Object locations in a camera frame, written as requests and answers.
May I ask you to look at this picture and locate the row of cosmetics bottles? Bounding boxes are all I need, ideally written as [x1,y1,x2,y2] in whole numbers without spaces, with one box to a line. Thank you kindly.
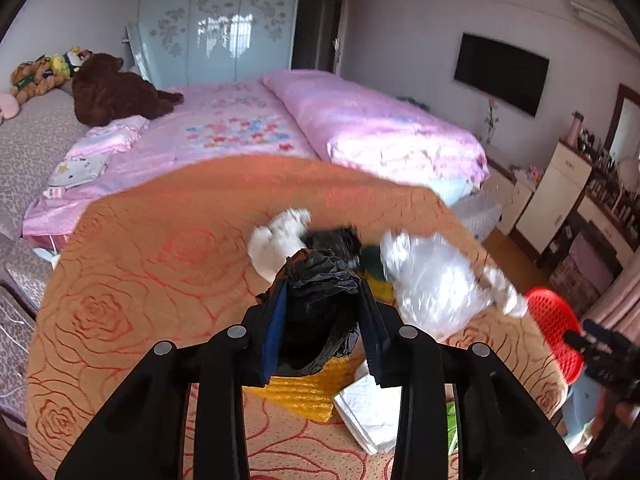
[575,127,640,235]

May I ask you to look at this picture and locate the white lace bed skirt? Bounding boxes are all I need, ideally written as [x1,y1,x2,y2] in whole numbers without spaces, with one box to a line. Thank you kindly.
[452,192,503,242]

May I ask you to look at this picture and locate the black plastic bag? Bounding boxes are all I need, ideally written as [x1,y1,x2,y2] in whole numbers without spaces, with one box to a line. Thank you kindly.
[302,227,363,268]
[257,250,363,376]

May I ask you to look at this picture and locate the white crumpled tissue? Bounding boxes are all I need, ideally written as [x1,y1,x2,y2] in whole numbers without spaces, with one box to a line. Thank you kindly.
[480,265,528,318]

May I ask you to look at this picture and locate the yellow bubble wrap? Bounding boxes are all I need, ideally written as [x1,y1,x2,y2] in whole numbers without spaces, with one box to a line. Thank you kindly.
[262,355,368,423]

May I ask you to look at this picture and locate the wall-mounted black television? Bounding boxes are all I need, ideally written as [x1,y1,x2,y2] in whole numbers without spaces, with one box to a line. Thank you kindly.
[454,32,550,117]

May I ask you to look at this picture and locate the white air conditioner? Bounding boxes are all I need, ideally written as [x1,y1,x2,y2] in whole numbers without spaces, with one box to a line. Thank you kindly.
[567,0,632,26]

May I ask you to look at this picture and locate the tall white cabinet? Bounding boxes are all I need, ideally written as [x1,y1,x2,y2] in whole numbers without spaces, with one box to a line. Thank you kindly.
[515,139,594,257]

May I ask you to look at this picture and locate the white crumpled cloth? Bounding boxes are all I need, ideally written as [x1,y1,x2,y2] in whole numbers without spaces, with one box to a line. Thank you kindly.
[250,208,313,283]

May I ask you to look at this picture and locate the pink pillow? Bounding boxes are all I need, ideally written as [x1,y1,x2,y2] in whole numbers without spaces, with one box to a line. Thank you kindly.
[65,115,151,162]

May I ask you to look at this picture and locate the white bedside cabinet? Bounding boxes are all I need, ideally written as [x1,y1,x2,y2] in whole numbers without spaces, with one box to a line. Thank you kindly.
[484,154,537,236]

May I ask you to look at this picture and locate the clear printed plastic bag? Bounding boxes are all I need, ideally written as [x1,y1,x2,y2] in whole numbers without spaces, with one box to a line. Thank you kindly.
[380,232,493,338]

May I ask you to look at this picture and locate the yellow plush toy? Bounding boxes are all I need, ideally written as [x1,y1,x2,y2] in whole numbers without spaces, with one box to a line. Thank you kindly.
[50,53,76,79]

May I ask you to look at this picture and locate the dark wooden door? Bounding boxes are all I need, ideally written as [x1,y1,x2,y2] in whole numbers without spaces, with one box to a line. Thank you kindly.
[291,0,347,75]

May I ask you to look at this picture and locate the green packet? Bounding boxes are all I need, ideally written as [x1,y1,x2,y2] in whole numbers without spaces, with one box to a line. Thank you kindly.
[446,402,459,453]

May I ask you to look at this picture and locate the pink bottle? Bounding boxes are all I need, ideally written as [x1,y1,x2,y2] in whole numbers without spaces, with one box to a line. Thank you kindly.
[565,112,586,147]

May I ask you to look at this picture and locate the brown braided plush toy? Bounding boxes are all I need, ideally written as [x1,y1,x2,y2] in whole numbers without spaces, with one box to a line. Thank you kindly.
[10,57,68,103]

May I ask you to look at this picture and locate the green cloth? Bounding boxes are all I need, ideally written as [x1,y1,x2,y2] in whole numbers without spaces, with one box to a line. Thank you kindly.
[360,245,398,301]

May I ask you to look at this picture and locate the pink floral bedsheet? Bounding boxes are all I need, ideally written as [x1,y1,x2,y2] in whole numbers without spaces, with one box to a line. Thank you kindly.
[22,80,321,241]

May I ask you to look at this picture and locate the red plastic basket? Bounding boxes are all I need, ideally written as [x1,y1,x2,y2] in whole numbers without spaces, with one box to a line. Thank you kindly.
[525,287,586,386]

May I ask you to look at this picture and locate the penguin plush toy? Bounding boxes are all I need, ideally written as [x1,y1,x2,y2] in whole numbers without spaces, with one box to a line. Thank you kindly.
[67,46,94,72]

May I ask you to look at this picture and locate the grey patterned headboard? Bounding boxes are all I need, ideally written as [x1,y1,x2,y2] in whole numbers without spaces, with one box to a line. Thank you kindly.
[0,87,92,411]

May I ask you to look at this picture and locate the white printed cloth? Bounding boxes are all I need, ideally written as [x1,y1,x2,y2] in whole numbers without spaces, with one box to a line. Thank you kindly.
[47,152,111,189]

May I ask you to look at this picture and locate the light blue stool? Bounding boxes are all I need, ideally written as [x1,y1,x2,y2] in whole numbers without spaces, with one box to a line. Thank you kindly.
[565,377,608,442]

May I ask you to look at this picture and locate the pink plush toy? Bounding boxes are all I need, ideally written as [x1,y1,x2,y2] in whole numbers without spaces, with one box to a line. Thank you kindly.
[0,91,22,121]

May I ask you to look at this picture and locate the white folded napkins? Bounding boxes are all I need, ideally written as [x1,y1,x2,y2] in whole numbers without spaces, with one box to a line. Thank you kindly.
[332,360,401,456]

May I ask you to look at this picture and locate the floral glass wardrobe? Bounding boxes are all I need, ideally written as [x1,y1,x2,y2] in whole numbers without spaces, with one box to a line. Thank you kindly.
[137,0,302,89]

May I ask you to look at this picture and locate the white leaning board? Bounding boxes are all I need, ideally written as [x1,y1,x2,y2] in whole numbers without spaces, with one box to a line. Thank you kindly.
[121,21,152,78]

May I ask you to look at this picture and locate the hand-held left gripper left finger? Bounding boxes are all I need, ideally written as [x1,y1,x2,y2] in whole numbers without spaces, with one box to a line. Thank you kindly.
[54,282,290,480]

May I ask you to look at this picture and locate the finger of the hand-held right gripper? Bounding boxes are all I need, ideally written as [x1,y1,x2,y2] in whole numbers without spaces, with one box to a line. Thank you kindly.
[564,331,608,367]
[582,319,627,356]

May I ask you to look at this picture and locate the flower in vase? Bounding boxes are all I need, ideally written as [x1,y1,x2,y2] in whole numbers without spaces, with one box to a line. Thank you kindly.
[482,97,502,146]

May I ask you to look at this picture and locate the brown teddy bear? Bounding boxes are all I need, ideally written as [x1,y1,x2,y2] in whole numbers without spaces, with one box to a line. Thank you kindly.
[71,52,185,128]

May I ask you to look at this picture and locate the pink quilt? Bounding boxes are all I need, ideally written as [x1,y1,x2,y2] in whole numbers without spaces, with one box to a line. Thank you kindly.
[262,70,490,196]

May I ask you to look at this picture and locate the wooden framed mirror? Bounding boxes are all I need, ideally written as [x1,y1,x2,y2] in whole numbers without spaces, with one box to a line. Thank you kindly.
[604,82,640,162]

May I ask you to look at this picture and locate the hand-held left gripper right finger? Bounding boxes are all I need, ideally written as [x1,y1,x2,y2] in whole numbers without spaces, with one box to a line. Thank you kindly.
[357,280,586,480]

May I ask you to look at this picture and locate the light blue quilt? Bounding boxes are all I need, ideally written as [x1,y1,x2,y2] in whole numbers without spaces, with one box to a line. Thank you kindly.
[432,177,483,207]

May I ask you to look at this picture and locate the orange rose-pattern blanket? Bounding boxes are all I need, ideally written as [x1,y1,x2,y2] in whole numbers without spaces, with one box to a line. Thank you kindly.
[25,155,573,480]

